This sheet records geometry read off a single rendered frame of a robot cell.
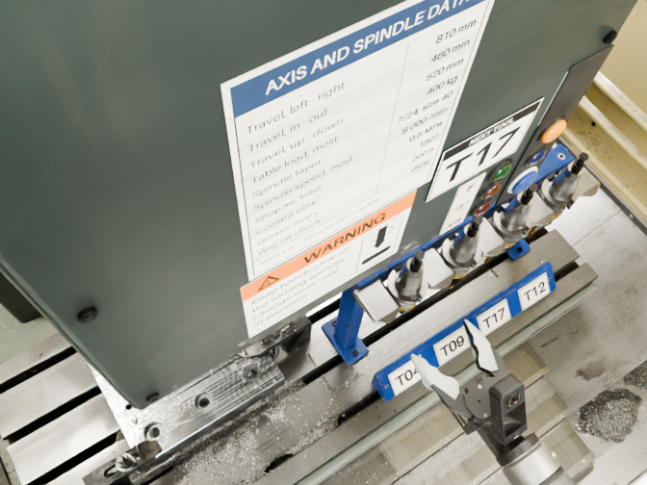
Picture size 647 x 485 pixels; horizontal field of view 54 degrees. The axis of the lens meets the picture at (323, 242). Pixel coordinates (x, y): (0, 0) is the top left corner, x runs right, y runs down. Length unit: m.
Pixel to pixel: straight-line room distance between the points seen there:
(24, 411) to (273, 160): 1.09
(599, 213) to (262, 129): 1.42
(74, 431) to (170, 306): 0.92
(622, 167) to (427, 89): 1.28
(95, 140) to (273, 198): 0.13
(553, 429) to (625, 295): 0.36
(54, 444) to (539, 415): 1.02
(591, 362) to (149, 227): 1.38
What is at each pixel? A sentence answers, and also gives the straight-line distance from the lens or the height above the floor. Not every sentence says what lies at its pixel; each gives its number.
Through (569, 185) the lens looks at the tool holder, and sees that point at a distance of 1.14.
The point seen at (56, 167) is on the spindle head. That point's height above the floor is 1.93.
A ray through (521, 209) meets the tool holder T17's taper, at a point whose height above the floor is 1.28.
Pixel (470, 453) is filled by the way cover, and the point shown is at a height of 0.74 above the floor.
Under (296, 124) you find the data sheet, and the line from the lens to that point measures 0.33.
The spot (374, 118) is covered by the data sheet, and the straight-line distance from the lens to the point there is 0.37.
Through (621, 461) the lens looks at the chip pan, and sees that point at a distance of 1.66.
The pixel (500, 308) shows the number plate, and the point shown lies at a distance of 1.35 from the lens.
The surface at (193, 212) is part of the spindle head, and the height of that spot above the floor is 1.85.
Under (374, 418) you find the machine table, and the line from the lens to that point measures 1.28.
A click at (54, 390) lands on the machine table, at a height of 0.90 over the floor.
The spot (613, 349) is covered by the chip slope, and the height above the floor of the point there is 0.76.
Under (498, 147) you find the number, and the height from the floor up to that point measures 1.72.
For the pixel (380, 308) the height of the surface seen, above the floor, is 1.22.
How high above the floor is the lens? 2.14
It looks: 62 degrees down
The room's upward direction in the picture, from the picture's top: 5 degrees clockwise
